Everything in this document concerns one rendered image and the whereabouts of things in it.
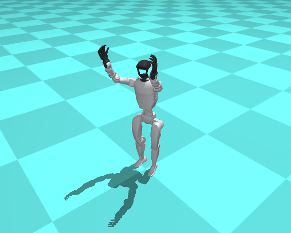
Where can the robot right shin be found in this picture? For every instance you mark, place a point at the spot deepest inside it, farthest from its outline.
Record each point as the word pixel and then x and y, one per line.
pixel 140 150

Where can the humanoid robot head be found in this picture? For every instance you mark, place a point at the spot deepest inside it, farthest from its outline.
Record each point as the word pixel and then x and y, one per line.
pixel 144 65

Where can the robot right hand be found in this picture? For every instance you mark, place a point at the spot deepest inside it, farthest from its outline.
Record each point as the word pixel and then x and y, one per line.
pixel 103 55

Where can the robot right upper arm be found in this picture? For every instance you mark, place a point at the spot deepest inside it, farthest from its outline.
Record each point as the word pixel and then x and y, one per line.
pixel 124 80

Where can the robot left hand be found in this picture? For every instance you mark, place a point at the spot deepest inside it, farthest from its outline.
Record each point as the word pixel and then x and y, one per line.
pixel 154 67

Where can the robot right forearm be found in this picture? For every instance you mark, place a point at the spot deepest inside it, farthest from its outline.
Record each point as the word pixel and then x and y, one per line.
pixel 110 71

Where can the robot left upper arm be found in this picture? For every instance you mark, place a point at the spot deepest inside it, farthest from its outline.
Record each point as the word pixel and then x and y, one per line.
pixel 157 90

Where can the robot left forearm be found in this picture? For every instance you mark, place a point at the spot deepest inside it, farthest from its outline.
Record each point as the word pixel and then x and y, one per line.
pixel 156 84

